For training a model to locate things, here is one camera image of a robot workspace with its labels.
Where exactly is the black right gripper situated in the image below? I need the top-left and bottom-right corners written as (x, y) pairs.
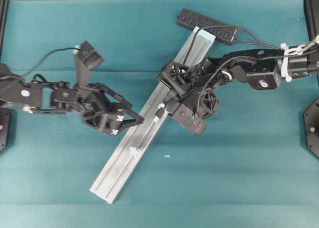
top-left (156, 60), bottom-right (221, 118)

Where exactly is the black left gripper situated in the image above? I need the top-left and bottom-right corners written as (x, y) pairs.
top-left (51, 83), bottom-right (144, 136)

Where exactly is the black USB cable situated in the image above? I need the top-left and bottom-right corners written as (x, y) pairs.
top-left (152, 25), bottom-right (240, 124)

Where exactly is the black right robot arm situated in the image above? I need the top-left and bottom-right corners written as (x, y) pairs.
top-left (157, 47), bottom-right (319, 121)

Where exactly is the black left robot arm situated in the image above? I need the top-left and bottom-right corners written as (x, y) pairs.
top-left (0, 63), bottom-right (144, 136)

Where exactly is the black USB hub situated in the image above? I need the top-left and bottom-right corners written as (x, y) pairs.
top-left (176, 8), bottom-right (238, 45)

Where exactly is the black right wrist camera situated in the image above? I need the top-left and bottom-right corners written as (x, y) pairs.
top-left (166, 99), bottom-right (207, 136)

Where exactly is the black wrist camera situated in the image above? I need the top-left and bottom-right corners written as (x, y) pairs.
top-left (166, 99), bottom-right (207, 136)
top-left (73, 41), bottom-right (104, 87)

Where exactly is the aluminium profile rail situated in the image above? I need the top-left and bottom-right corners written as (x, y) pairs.
top-left (90, 27), bottom-right (215, 204)

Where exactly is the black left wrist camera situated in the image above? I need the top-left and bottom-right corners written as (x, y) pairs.
top-left (73, 41), bottom-right (104, 87)

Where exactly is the black hub power cable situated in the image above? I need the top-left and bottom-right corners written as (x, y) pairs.
top-left (231, 37), bottom-right (284, 51)

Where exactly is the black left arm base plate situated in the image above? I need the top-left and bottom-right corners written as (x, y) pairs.
top-left (0, 108), bottom-right (10, 151)

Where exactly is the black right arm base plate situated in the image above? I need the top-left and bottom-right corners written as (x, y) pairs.
top-left (303, 99), bottom-right (319, 158)

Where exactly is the black left frame post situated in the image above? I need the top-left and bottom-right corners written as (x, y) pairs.
top-left (0, 0), bottom-right (9, 54)

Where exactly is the black frame post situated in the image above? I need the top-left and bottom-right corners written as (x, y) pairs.
top-left (304, 0), bottom-right (319, 40)
top-left (0, 0), bottom-right (9, 54)

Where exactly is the black right frame post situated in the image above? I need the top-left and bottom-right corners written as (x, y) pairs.
top-left (304, 0), bottom-right (319, 40)

